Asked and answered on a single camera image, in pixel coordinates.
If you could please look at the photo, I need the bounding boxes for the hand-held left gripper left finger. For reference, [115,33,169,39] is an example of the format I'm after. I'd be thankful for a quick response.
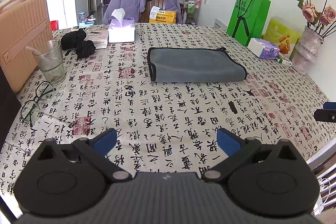
[35,128,132,183]

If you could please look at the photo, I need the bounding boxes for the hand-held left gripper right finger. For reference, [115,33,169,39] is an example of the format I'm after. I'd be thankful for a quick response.
[202,127,303,183]

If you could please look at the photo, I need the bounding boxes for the purple and grey towel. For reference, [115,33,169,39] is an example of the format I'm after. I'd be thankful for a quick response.
[147,47,248,83]

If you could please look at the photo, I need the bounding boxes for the silver grey vase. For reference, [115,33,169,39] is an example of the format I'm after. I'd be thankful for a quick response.
[291,25,325,75]

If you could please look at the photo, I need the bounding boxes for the calligraphy printed tablecloth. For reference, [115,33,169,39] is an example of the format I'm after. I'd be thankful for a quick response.
[0,22,336,205]

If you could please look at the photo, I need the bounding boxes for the small green box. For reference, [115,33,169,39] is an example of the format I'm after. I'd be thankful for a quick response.
[277,53,293,66]

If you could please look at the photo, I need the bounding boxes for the orange toy figure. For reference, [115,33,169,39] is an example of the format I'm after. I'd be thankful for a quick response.
[278,34,291,54]

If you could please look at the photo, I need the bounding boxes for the black rimmed eyeglasses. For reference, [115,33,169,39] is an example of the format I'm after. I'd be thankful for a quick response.
[20,81,56,127]

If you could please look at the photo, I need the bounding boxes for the purple printed tissue pack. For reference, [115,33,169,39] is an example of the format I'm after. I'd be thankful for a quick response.
[247,37,281,60]

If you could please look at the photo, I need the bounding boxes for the clear drinking glass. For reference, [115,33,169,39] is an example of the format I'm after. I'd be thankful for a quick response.
[33,39,67,85]

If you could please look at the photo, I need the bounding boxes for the yellow plastic bag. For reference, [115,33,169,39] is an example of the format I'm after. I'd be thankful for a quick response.
[263,17,301,44]

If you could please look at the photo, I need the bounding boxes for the black cloth bundle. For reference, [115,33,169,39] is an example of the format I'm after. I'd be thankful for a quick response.
[60,28,96,59]

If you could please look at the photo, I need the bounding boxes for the flat white box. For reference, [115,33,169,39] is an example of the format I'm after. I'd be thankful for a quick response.
[85,29,109,49]

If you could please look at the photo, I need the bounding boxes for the white tissue box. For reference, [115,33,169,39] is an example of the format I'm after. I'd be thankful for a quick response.
[108,8,136,43]

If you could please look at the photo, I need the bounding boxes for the green paper bag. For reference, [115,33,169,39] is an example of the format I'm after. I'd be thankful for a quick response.
[226,0,272,47]

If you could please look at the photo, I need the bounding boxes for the pink ribbed suitcase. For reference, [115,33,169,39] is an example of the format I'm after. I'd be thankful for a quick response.
[0,0,54,93]

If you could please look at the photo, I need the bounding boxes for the yellow package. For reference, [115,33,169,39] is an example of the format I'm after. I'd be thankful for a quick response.
[149,6,178,24]

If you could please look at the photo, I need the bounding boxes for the wooden chair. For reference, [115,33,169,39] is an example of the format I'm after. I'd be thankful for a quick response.
[138,0,169,23]

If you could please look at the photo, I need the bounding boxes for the white power strip with cables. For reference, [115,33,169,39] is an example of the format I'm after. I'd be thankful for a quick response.
[318,177,336,215]

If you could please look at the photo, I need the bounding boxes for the wire storage cart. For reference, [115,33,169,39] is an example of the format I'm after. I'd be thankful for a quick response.
[181,0,201,25]

